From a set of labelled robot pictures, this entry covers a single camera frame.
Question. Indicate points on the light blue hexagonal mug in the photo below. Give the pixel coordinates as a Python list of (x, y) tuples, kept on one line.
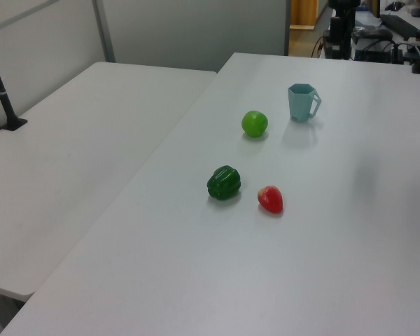
[(298, 105)]

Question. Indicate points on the green bell pepper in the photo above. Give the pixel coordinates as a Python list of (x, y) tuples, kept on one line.
[(224, 183)]

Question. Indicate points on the green apple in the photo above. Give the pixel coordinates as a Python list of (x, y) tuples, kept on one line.
[(254, 123)]

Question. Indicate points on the red strawberry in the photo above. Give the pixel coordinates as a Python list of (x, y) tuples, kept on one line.
[(271, 200)]

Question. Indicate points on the orange wooden door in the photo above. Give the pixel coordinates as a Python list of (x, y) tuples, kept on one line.
[(302, 12)]

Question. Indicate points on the black bag on desk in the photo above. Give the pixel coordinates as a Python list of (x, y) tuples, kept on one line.
[(372, 34)]

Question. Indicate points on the black keyboard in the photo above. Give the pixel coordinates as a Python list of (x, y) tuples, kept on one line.
[(400, 25)]

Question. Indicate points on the grey computer mouse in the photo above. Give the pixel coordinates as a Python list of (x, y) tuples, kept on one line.
[(418, 11)]

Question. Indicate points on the grey partition post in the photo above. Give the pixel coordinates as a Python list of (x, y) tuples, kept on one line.
[(104, 31)]

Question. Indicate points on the black tripod camera rig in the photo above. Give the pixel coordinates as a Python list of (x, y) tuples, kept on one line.
[(337, 29)]

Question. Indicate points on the black camera pole with base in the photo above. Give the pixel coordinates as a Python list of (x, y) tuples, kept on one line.
[(3, 101)]

